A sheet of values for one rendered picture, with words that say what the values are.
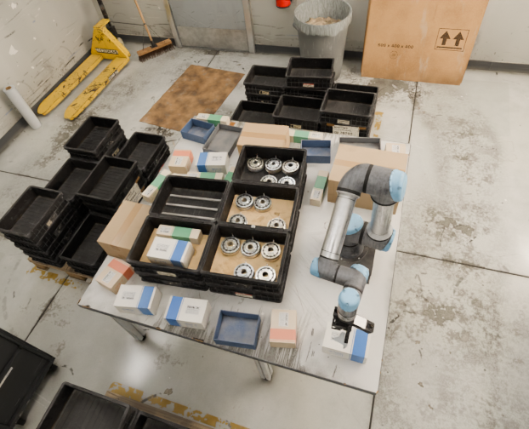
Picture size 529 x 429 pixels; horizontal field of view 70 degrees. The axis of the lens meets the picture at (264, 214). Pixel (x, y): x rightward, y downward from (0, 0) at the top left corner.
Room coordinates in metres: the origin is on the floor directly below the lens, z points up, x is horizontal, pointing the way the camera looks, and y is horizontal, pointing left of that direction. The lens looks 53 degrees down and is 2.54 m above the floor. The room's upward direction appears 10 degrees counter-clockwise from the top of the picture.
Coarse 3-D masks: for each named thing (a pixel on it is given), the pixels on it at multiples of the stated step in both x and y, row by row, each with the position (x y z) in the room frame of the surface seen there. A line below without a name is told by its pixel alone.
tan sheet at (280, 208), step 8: (272, 200) 1.38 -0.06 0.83; (280, 200) 1.37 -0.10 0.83; (288, 200) 1.36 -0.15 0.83; (232, 208) 1.37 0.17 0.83; (272, 208) 1.32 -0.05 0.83; (280, 208) 1.31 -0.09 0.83; (288, 208) 1.30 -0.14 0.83; (248, 216) 1.29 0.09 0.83; (256, 216) 1.28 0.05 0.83; (264, 216) 1.27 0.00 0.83; (272, 216) 1.26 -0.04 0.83; (280, 216) 1.26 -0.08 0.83; (288, 216) 1.25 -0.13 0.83; (248, 224) 1.24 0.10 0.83; (256, 224) 1.23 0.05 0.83; (264, 224) 1.22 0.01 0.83; (288, 224) 1.19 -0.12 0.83
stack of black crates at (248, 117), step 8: (240, 104) 2.94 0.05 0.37; (248, 104) 2.95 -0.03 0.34; (256, 104) 2.91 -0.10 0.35; (264, 104) 2.88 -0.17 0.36; (272, 104) 2.85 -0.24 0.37; (240, 112) 2.91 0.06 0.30; (248, 112) 2.92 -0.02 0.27; (256, 112) 2.90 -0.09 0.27; (264, 112) 2.88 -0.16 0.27; (272, 112) 2.85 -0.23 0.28; (232, 120) 2.72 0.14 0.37; (240, 120) 2.83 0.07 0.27; (248, 120) 2.81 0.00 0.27; (256, 120) 2.79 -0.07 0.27; (264, 120) 2.77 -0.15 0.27; (272, 120) 2.75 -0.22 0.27
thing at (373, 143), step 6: (342, 138) 1.88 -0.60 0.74; (348, 138) 1.87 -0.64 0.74; (354, 138) 1.86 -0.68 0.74; (360, 138) 1.85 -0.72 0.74; (366, 138) 1.84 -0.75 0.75; (372, 138) 1.83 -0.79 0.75; (378, 138) 1.81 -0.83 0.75; (348, 144) 1.85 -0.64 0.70; (354, 144) 1.84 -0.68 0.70; (360, 144) 1.83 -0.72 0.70; (366, 144) 1.82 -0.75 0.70; (372, 144) 1.81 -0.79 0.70; (378, 144) 1.80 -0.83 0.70
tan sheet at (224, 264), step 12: (240, 240) 1.14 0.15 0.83; (216, 252) 1.09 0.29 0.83; (240, 252) 1.07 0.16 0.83; (216, 264) 1.02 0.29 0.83; (228, 264) 1.01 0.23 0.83; (252, 264) 0.99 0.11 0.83; (264, 264) 0.97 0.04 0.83; (276, 264) 0.96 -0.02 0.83; (264, 276) 0.91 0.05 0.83; (276, 276) 0.90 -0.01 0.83
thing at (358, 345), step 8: (328, 328) 0.61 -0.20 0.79; (352, 328) 0.59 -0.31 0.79; (328, 336) 0.57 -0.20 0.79; (344, 336) 0.56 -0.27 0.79; (352, 336) 0.55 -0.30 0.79; (360, 336) 0.54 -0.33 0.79; (368, 336) 0.54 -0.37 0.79; (328, 344) 0.53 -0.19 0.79; (336, 344) 0.53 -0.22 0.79; (352, 344) 0.52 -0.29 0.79; (360, 344) 0.51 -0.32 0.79; (368, 344) 0.51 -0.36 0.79; (328, 352) 0.52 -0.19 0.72; (336, 352) 0.50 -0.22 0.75; (344, 352) 0.49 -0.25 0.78; (352, 352) 0.48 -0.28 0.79; (360, 352) 0.48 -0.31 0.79; (352, 360) 0.47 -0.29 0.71; (360, 360) 0.46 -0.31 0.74
